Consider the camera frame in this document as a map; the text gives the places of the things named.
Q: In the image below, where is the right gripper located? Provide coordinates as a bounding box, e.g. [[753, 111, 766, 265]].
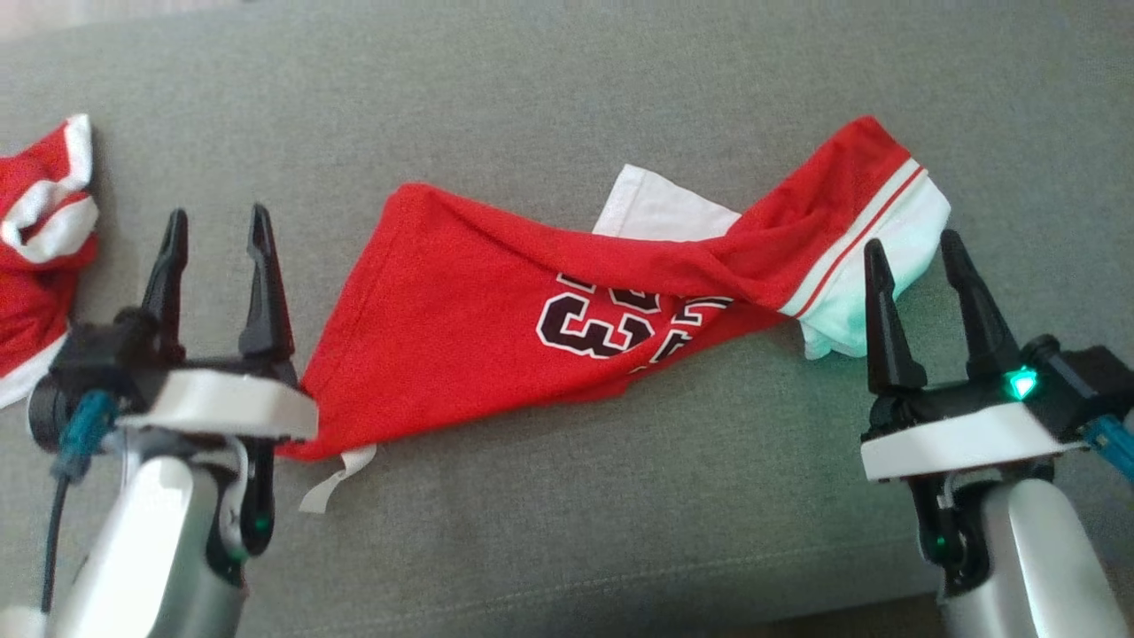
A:
[[859, 229, 1088, 484]]

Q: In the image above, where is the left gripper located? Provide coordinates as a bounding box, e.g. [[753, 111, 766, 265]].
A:
[[120, 203, 320, 442]]

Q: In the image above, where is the red garment with white trim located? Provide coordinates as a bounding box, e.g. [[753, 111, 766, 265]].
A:
[[0, 113, 100, 410]]

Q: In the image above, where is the red shirt with number print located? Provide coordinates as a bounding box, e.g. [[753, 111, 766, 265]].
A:
[[276, 115, 953, 515]]

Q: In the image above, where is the grey fabric sofa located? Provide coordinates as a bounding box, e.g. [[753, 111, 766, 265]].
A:
[[0, 0, 1134, 638]]

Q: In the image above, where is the left blue-plug black cable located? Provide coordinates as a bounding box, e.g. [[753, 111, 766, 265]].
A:
[[40, 388, 120, 614]]

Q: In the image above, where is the right blue-plug cable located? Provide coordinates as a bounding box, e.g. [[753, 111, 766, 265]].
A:
[[1079, 415, 1134, 486]]

